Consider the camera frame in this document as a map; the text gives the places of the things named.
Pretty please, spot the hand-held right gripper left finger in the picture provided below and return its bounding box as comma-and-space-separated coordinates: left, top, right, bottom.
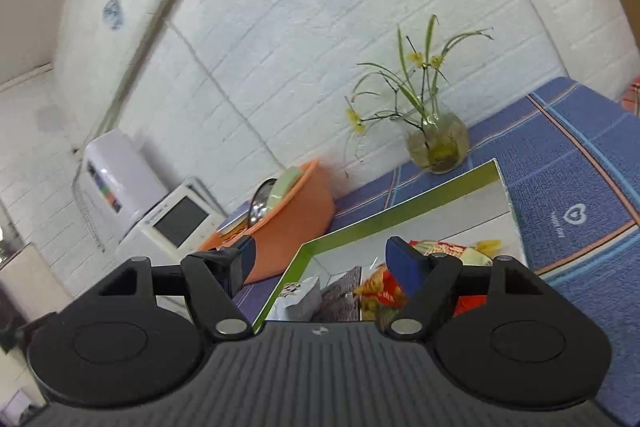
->
95, 234, 257, 342

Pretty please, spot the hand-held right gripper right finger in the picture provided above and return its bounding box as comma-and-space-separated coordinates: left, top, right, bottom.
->
384, 236, 548, 341

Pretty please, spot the red-top twisted snack bag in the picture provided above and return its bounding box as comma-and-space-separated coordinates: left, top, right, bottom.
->
409, 239, 494, 269

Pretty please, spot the green cardboard box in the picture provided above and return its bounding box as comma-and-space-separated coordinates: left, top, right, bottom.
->
252, 158, 532, 334

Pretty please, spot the brown label snack bag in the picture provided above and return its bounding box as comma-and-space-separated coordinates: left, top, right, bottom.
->
320, 265, 362, 322

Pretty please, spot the white green-print snack packet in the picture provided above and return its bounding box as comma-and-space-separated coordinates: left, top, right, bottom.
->
273, 275, 322, 322

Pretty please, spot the metal pot lid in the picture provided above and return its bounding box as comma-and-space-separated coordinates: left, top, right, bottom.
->
247, 176, 279, 229

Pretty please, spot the orange plastic basin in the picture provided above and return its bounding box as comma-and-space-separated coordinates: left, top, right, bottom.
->
197, 158, 336, 286

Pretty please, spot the pale green dish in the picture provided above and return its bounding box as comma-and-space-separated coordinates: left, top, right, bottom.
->
264, 166, 301, 214

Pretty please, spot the white appliance with screen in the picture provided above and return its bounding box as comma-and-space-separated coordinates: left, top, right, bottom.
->
114, 176, 229, 269

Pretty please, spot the glass vase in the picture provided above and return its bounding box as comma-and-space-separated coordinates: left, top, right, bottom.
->
405, 111, 470, 174

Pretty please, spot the white water purifier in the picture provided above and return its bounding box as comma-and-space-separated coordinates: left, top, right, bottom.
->
79, 129, 169, 254

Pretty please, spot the green orchid plant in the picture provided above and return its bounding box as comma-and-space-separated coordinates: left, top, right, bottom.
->
343, 14, 494, 178

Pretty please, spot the blue checked tablecloth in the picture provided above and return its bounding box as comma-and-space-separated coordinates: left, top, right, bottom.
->
215, 76, 640, 424

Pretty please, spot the beige cabinet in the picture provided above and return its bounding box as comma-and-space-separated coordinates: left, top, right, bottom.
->
0, 243, 72, 360

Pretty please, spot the round blue wall sticker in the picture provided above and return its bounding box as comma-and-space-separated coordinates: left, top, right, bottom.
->
102, 0, 125, 30

